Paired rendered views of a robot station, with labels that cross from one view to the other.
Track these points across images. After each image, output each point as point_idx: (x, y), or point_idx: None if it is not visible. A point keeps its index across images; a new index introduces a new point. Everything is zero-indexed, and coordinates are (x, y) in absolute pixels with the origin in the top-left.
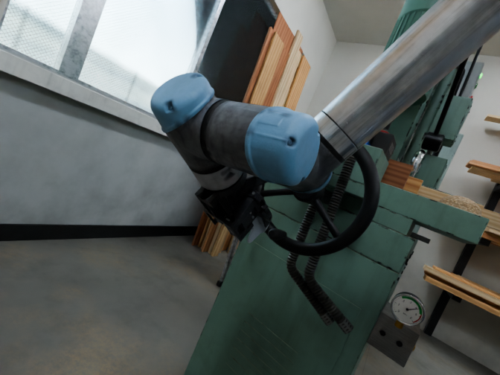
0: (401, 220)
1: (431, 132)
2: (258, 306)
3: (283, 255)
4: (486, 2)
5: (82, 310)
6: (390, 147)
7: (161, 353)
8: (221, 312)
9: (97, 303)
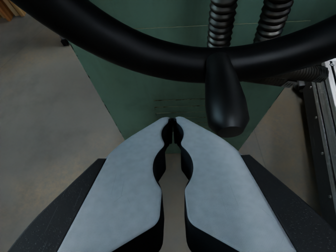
0: None
1: None
2: (161, 90)
3: (158, 19)
4: None
5: (9, 189)
6: None
7: (97, 147)
8: (124, 114)
9: (11, 172)
